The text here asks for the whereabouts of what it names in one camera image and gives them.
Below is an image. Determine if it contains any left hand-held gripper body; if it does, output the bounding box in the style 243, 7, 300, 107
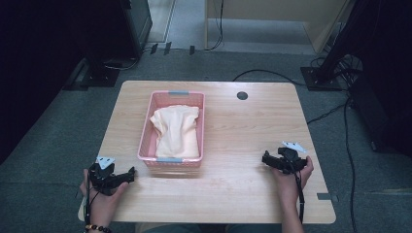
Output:
87, 156, 119, 196

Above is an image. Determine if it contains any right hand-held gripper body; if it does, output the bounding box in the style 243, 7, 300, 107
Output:
277, 141, 308, 176

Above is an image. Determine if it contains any pink plastic basket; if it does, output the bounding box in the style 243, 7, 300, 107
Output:
137, 90, 206, 169

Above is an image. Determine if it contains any cream cloth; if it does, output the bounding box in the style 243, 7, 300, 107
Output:
149, 104, 201, 160

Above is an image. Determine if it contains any person's left hand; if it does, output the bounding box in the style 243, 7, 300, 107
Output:
80, 168, 129, 216

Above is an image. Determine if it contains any person's right hand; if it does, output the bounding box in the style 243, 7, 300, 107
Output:
271, 155, 315, 203

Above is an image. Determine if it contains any black equipment box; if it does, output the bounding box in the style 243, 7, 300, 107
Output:
348, 72, 412, 158

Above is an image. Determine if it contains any dark curtain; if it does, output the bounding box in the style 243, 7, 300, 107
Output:
0, 0, 95, 164

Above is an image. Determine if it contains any black cabinet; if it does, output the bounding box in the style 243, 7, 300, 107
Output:
82, 0, 154, 63

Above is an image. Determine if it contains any light wooden cabinet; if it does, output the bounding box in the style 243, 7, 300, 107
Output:
203, 0, 354, 54

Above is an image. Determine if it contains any left hand-held gripper black cable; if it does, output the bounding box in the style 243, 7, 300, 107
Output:
84, 173, 99, 227

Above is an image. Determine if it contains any hand-held gripper black cable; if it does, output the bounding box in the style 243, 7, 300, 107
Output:
292, 170, 306, 225
84, 173, 99, 227

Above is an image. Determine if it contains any right hand-held gripper black cable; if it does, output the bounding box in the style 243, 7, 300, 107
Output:
292, 170, 306, 225

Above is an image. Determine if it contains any dark beaded bracelet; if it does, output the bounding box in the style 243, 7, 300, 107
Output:
84, 222, 113, 233

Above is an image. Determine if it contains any long black floor cable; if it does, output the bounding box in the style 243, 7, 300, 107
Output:
342, 96, 359, 233

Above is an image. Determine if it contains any black stand with base plate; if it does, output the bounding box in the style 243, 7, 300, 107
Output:
299, 0, 368, 92

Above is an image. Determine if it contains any black stand base plate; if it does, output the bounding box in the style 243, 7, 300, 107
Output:
62, 57, 121, 92

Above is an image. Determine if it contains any white floor cable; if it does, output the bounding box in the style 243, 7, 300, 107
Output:
103, 48, 154, 72

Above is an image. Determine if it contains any black hanging cable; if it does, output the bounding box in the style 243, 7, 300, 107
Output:
203, 0, 225, 52

